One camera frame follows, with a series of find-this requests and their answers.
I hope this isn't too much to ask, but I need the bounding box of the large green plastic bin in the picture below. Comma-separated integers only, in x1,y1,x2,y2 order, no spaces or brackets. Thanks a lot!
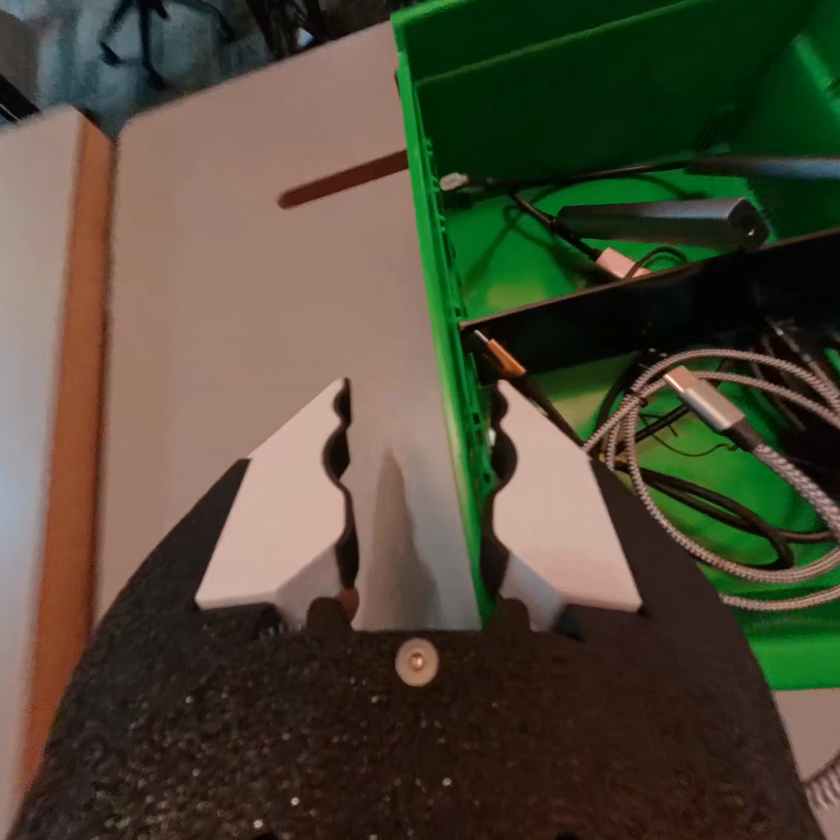
390,0,840,691

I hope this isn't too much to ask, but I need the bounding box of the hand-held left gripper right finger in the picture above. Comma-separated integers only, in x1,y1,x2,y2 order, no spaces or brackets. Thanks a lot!
481,381,644,631

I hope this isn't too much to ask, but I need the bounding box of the black braided cable yellow tie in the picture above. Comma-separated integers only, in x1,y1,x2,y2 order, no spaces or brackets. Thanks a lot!
607,354,840,568

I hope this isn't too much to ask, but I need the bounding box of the grey USB hub short cable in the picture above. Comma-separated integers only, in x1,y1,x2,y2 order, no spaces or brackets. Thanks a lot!
438,154,840,198

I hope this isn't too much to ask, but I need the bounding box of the pale table brown edge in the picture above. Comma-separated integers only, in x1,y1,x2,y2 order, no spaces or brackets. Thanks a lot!
0,105,116,808

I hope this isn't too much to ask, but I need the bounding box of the grey USB hub long cable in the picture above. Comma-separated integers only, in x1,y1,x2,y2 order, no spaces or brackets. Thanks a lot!
505,187,774,282

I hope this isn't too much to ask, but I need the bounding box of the black bin divider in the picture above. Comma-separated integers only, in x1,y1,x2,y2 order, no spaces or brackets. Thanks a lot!
459,230,840,376

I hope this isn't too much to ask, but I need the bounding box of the black chair base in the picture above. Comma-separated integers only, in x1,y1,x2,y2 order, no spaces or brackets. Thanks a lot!
98,0,175,89

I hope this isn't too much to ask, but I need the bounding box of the grey braided cable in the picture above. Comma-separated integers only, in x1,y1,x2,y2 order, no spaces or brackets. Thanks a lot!
584,348,840,809

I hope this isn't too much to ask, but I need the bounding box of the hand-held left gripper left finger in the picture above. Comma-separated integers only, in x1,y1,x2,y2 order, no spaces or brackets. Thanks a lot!
194,377,362,630

